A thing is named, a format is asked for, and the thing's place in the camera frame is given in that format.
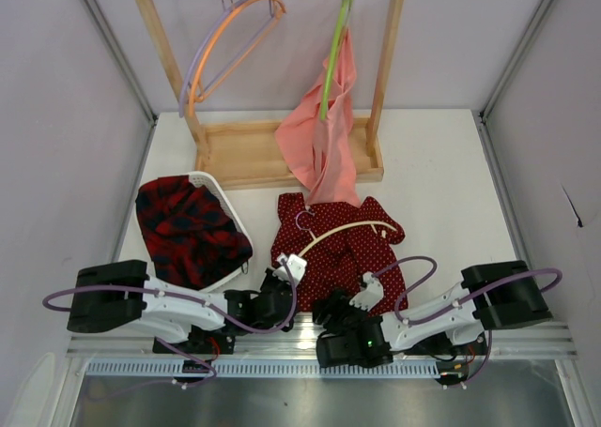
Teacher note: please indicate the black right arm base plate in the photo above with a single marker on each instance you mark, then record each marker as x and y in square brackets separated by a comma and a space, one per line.
[441, 348]

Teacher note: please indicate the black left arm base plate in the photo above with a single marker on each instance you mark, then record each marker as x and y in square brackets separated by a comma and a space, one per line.
[202, 342]

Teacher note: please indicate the orange hanger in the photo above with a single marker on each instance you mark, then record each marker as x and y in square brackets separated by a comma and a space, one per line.
[234, 37]

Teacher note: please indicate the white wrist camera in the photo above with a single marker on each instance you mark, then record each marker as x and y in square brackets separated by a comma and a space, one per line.
[290, 268]
[371, 293]

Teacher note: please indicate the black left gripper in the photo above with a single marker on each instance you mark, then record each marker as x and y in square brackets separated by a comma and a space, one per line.
[280, 296]

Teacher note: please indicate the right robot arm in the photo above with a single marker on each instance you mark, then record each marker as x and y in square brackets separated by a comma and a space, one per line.
[497, 296]

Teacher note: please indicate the green hanger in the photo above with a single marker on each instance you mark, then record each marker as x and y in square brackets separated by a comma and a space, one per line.
[337, 38]

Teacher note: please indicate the white plastic basket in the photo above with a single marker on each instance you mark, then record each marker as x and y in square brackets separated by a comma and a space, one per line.
[225, 220]

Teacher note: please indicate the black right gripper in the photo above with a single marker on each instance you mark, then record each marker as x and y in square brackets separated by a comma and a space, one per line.
[333, 312]

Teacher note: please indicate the white slotted cable duct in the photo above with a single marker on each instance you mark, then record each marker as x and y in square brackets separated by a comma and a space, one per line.
[255, 368]

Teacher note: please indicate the pink pleated skirt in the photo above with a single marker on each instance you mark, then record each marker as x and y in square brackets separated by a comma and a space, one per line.
[316, 150]

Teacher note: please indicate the red polka dot skirt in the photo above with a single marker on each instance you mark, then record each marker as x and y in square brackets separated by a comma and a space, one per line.
[339, 261]

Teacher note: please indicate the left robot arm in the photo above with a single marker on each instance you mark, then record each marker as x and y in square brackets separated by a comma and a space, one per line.
[123, 295]

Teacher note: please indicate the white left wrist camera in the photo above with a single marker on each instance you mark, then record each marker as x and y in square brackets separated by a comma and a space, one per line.
[290, 268]

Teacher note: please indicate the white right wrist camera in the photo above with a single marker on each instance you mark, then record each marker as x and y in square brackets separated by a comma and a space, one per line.
[371, 293]

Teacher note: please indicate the wooden clothes rack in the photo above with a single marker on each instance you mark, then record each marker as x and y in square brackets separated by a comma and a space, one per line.
[244, 155]

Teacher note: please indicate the red plaid garment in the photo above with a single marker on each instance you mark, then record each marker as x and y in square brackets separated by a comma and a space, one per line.
[192, 234]

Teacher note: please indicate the cream hanger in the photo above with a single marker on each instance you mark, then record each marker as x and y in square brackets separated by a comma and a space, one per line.
[342, 228]

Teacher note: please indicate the purple hanger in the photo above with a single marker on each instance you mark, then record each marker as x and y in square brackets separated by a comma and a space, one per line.
[193, 90]

